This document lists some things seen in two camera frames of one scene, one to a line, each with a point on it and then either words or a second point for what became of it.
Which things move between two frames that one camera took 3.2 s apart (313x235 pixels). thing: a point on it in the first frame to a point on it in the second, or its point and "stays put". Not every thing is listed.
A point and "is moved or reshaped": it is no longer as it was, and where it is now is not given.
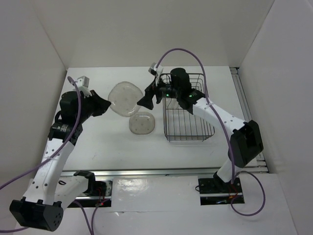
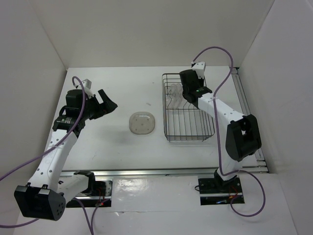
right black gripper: (146, 101) to (202, 81)
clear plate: (141, 123) stays put
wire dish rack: (179, 124) stays put
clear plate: (172, 103) is moved or reshaped
